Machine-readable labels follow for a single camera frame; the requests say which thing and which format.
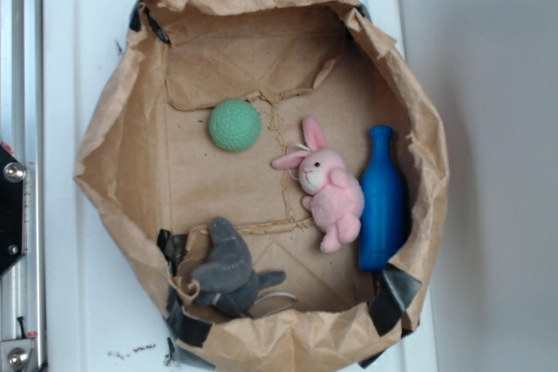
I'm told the green dimpled foam ball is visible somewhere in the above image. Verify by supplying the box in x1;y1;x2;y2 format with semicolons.
208;98;262;152

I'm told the brown paper bag tray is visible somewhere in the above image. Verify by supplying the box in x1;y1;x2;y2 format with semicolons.
75;0;449;371

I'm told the pink plush bunny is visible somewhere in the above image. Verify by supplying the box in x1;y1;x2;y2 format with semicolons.
271;116;364;254

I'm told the blue plastic bottle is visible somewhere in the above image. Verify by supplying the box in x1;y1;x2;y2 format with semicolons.
358;125;405;272

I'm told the grey plush animal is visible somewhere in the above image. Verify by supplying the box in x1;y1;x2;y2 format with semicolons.
191;217;297;318

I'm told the white plastic board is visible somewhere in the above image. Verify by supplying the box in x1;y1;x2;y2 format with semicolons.
41;0;440;372

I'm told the black metal bracket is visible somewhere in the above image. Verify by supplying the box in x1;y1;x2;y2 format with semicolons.
0;141;27;278

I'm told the aluminium frame rail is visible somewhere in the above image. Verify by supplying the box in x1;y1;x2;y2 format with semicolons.
1;0;48;371

